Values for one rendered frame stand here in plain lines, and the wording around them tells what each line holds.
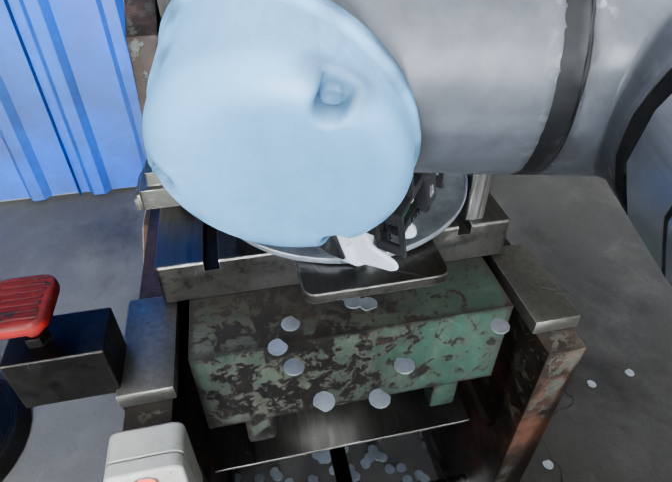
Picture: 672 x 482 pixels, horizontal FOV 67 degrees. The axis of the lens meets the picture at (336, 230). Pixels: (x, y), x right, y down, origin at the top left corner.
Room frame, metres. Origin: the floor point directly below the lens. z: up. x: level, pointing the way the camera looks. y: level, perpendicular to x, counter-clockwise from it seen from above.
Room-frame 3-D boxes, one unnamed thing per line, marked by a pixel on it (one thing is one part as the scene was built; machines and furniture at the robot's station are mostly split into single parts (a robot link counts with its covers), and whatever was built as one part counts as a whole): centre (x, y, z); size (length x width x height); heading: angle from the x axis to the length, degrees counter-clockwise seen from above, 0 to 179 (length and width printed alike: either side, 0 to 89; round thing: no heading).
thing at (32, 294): (0.32, 0.30, 0.72); 0.07 x 0.06 x 0.08; 12
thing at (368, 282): (0.45, -0.01, 0.72); 0.25 x 0.14 x 0.14; 12
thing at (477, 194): (0.53, -0.18, 0.75); 0.03 x 0.03 x 0.10; 12
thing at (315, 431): (0.63, 0.02, 0.31); 0.43 x 0.42 x 0.01; 102
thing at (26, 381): (0.33, 0.28, 0.62); 0.10 x 0.06 x 0.20; 102
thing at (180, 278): (0.62, 0.02, 0.68); 0.45 x 0.30 x 0.06; 102
